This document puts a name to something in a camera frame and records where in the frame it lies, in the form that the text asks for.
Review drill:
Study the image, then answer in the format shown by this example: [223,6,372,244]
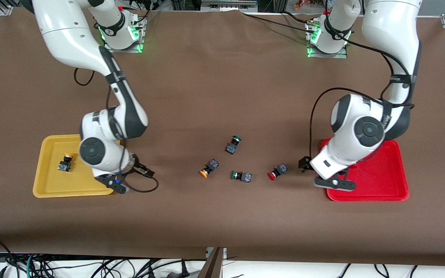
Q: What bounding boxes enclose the red push button switch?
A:
[267,163,288,181]

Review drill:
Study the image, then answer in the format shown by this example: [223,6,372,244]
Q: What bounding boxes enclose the yellow push button switch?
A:
[200,158,219,178]
[57,153,74,173]

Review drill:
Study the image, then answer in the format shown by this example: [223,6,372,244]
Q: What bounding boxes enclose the red plastic tray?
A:
[317,138,410,202]

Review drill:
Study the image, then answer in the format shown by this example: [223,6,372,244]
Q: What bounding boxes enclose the yellow plastic tray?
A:
[32,134,121,198]

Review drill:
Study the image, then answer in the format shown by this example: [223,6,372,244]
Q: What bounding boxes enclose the brown table mat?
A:
[0,6,445,267]

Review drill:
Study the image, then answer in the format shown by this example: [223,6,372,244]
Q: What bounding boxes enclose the grey equipment box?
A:
[200,0,258,12]

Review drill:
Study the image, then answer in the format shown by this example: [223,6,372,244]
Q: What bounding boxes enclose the green push button switch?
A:
[225,135,243,155]
[231,170,252,183]

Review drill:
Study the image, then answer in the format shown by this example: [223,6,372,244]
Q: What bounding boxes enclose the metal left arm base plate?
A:
[307,42,348,59]

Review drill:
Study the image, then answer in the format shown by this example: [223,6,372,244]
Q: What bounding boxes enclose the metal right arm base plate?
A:
[104,42,146,54]

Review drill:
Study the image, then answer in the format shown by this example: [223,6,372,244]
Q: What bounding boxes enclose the teal cable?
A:
[25,253,39,278]

